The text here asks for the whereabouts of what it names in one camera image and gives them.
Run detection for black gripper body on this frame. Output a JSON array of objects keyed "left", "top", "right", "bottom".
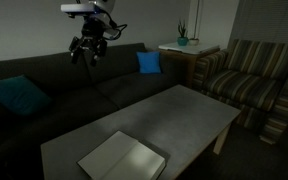
[{"left": 79, "top": 15, "right": 107, "bottom": 44}]

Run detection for large white-paged book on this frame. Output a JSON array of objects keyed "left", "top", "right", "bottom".
[{"left": 77, "top": 130, "right": 167, "bottom": 180}]

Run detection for dark fabric sofa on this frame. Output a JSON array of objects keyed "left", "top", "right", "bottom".
[{"left": 0, "top": 42, "right": 189, "bottom": 180}]

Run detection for bright blue cushion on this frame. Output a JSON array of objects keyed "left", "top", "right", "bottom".
[{"left": 136, "top": 50, "right": 162, "bottom": 75}]

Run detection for teal cushion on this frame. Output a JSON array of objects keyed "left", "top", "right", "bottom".
[{"left": 0, "top": 75, "right": 54, "bottom": 117}]

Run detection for plant in teal pot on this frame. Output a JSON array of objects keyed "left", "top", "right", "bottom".
[{"left": 176, "top": 19, "right": 190, "bottom": 47}]

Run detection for wooden side table white top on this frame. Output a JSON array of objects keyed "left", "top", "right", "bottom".
[{"left": 157, "top": 42, "right": 221, "bottom": 90}]

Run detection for small white plant pot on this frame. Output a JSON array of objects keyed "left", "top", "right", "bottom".
[{"left": 188, "top": 37, "right": 200, "bottom": 47}]

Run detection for wooden coffee table leg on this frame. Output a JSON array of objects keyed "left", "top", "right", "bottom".
[{"left": 213, "top": 123, "right": 232, "bottom": 156}]

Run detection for striped armchair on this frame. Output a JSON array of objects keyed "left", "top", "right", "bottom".
[{"left": 193, "top": 38, "right": 288, "bottom": 145}]

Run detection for window blinds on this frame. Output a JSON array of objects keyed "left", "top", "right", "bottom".
[{"left": 230, "top": 0, "right": 288, "bottom": 51}]

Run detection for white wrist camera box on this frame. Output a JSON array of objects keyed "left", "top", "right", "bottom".
[{"left": 60, "top": 3, "right": 102, "bottom": 16}]

